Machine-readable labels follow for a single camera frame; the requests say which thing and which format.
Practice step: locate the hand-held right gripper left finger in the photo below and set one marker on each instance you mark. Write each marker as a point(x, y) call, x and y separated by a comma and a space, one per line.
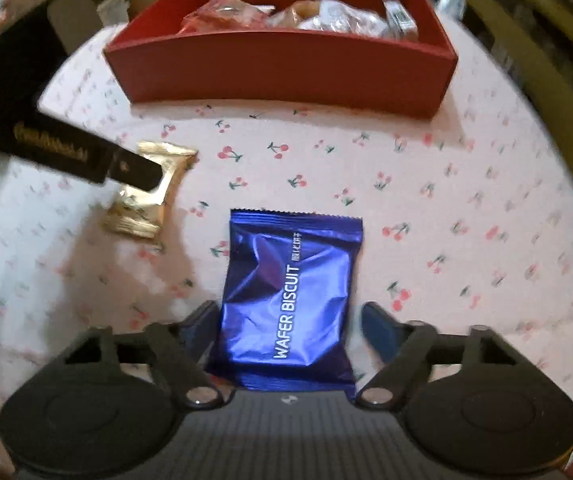
point(201, 327)

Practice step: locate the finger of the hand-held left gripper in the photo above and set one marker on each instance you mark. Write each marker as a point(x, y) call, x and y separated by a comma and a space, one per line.
point(136, 170)

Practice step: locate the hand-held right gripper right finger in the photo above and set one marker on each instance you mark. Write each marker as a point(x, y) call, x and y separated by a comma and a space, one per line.
point(384, 330)

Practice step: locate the gold snack packet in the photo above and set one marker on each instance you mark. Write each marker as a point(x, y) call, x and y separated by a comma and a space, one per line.
point(136, 215)

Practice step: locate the blue wafer biscuit packet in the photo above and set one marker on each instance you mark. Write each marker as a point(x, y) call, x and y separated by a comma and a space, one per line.
point(286, 290)

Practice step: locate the red candy packet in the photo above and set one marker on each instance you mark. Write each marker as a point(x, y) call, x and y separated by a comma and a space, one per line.
point(221, 15)

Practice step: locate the red cardboard box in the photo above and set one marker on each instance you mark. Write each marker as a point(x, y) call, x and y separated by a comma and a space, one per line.
point(286, 70)

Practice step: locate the orange-brown snack packet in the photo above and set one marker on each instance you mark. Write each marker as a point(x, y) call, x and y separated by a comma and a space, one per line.
point(296, 12)

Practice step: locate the silver-white snack packet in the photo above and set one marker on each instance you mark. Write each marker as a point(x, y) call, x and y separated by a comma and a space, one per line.
point(351, 22)

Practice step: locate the white wafer bar packet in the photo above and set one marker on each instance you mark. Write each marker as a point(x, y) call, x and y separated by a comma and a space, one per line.
point(399, 17)

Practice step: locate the cherry print tablecloth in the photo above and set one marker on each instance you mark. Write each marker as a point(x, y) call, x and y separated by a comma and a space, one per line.
point(416, 185)

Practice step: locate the wooden bench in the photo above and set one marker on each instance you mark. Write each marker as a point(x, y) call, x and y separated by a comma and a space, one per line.
point(531, 35)

